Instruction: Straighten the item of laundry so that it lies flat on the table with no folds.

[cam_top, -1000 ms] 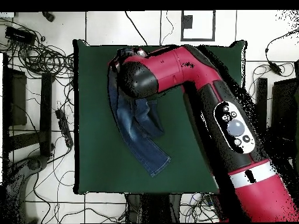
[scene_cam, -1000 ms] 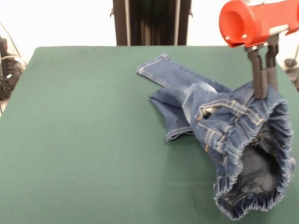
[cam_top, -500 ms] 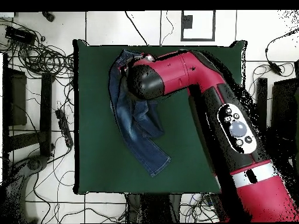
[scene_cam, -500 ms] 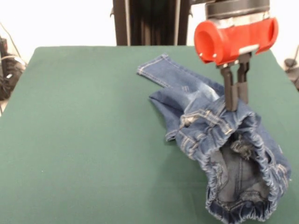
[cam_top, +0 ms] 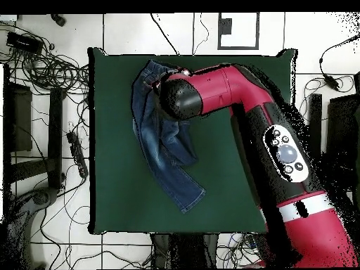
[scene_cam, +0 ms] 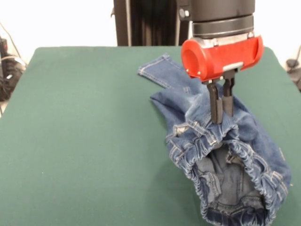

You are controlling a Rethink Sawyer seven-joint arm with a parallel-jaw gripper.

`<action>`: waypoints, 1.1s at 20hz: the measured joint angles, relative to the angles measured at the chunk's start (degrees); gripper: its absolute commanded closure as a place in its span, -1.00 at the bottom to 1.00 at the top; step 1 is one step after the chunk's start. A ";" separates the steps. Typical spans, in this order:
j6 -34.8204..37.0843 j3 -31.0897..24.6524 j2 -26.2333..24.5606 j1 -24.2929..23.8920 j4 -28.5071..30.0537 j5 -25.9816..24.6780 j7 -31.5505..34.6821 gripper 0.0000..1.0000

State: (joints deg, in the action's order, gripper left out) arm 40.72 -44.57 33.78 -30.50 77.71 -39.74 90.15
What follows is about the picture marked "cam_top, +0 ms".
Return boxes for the blue denim jeans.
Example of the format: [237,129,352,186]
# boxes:
[130,58,207,214]

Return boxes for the black power strip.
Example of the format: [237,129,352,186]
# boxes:
[66,131,89,179]

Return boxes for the person's shoe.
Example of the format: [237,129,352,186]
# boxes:
[50,13,68,28]

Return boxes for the black electronics box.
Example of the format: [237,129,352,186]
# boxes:
[6,31,44,55]

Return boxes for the grey stand base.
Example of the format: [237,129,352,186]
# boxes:
[5,186,61,269]

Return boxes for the black metal stand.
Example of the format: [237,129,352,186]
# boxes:
[2,63,67,195]
[306,94,360,172]

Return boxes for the tangled floor cables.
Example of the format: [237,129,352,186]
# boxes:
[217,232,268,269]

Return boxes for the dark green tablecloth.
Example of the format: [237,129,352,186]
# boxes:
[86,47,299,236]

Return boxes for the grey square frame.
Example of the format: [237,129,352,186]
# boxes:
[217,12,260,51]

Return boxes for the tangled black cables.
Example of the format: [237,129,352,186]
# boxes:
[0,20,91,98]

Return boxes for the black cable with adapter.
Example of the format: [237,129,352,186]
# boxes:
[319,34,360,91]

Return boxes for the small dark square box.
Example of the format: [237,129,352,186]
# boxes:
[220,18,233,35]

